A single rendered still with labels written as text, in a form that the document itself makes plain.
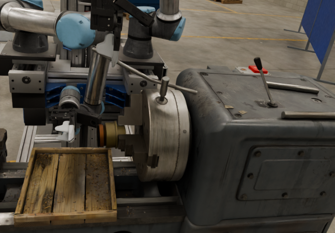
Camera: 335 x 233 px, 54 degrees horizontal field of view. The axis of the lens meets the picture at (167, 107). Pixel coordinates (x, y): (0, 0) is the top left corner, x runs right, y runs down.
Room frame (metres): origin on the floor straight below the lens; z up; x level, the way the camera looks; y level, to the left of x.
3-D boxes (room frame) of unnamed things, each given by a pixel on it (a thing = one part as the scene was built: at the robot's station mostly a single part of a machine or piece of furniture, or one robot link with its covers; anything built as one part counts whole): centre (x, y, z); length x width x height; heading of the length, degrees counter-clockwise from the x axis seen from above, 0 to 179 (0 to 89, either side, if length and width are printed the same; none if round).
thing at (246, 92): (1.09, -0.36, 1.06); 0.59 x 0.48 x 0.39; 106
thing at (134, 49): (1.57, 0.19, 1.21); 0.15 x 0.15 x 0.10
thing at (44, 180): (0.89, 0.30, 0.89); 0.36 x 0.30 x 0.04; 16
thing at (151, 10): (1.57, 0.18, 1.33); 0.13 x 0.12 x 0.14; 78
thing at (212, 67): (1.26, -0.19, 1.24); 0.09 x 0.08 x 0.03; 106
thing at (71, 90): (1.14, 0.38, 1.07); 0.11 x 0.08 x 0.09; 16
